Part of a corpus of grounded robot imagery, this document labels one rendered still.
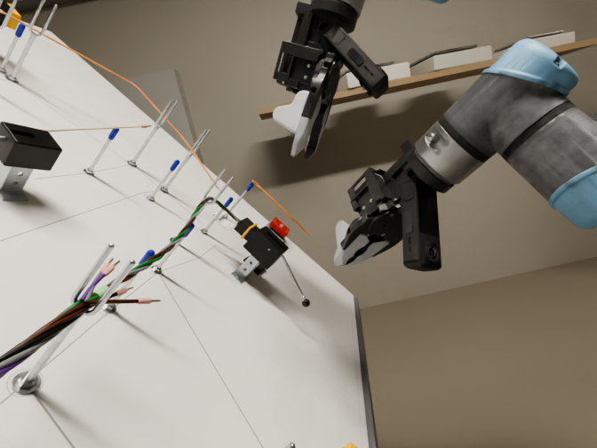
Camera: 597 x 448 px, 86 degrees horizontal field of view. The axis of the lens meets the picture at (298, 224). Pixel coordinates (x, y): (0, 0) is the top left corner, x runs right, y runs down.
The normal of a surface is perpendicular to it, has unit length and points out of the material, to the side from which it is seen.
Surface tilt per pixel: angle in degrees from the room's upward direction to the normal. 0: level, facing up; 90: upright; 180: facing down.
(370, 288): 90
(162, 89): 90
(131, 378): 53
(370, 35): 90
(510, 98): 76
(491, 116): 92
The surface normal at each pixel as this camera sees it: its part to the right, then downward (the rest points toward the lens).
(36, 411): 0.65, -0.71
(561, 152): -0.63, 0.07
